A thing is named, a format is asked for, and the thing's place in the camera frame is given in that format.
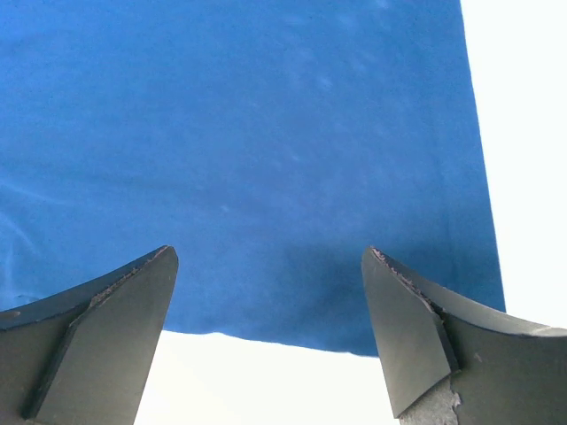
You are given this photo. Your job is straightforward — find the blue t shirt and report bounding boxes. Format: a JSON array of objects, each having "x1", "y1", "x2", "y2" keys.
[{"x1": 1, "y1": 1, "x2": 505, "y2": 356}]

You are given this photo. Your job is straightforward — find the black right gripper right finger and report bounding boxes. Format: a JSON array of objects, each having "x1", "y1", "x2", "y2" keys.
[{"x1": 361, "y1": 247, "x2": 566, "y2": 424}]

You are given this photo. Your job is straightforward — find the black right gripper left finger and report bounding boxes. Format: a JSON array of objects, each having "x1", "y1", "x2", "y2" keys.
[{"x1": 1, "y1": 246, "x2": 179, "y2": 425}]

